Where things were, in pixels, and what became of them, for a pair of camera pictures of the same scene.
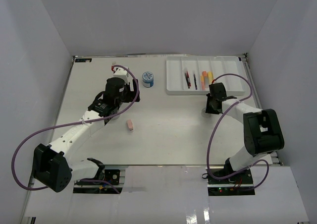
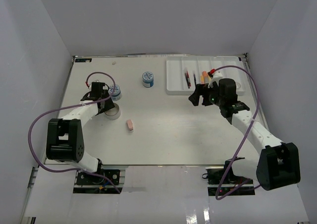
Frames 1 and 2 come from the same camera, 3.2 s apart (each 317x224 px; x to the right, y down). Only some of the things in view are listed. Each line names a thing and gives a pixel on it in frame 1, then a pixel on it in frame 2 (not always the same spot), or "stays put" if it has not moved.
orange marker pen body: (204, 74) stays put
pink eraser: (130, 125) stays put
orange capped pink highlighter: (202, 83) stays put
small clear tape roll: (204, 114) to (238, 86)
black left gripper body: (128, 96) to (108, 103)
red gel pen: (188, 81) stays put
